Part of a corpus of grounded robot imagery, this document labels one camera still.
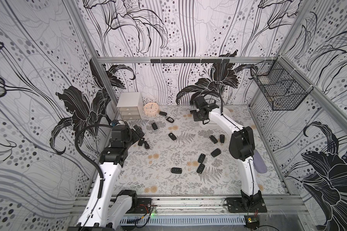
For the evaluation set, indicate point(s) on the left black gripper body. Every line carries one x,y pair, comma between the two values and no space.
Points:
139,132

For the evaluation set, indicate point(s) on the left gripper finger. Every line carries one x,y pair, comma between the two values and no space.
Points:
141,141
146,145

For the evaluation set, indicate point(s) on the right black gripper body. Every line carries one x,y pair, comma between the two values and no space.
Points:
199,112

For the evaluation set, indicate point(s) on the black flip key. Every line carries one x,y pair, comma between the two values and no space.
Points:
222,138
213,139

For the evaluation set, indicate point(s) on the black car key front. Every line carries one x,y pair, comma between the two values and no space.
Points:
176,170

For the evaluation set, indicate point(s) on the white rectangular storage box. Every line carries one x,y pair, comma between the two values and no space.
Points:
218,119

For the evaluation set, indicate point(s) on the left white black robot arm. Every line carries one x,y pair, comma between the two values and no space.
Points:
99,215

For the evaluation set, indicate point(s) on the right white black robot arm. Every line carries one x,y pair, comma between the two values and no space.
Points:
241,146

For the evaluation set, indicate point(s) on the black key silver trim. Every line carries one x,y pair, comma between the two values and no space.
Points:
169,119

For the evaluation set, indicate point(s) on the peach round alarm clock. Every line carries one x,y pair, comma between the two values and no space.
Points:
151,109

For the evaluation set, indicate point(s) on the white mini drawer cabinet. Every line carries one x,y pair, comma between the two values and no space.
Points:
130,105

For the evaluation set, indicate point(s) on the grey oval pad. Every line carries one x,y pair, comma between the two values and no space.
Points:
259,164

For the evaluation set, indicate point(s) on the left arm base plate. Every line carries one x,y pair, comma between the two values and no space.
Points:
140,206

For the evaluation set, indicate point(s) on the black wire wall basket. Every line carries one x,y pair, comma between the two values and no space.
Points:
279,84

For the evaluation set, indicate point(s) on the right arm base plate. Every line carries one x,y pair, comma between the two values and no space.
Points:
245,205

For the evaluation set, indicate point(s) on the white slotted cable duct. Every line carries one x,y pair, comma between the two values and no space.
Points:
192,220

